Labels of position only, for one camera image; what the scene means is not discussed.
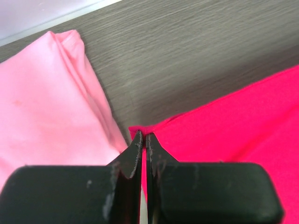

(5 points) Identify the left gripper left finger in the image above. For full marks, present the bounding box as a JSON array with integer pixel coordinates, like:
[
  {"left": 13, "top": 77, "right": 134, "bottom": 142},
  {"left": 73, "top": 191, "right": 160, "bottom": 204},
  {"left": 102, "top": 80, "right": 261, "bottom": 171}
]
[{"left": 0, "top": 131, "right": 143, "bottom": 224}]

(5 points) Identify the folded pink t shirt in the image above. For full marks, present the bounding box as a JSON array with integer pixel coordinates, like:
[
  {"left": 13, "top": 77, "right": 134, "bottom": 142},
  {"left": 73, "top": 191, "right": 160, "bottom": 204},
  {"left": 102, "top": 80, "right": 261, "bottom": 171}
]
[{"left": 0, "top": 30, "right": 127, "bottom": 185}]

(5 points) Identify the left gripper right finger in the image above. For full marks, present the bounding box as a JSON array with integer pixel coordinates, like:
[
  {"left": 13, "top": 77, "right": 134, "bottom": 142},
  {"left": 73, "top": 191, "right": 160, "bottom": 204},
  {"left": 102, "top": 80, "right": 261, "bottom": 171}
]
[{"left": 145, "top": 133, "right": 284, "bottom": 224}]

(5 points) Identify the red t shirt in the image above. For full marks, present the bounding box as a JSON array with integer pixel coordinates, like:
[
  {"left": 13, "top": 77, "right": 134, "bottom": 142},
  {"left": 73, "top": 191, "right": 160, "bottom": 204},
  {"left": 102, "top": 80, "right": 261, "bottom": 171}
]
[{"left": 129, "top": 66, "right": 299, "bottom": 224}]

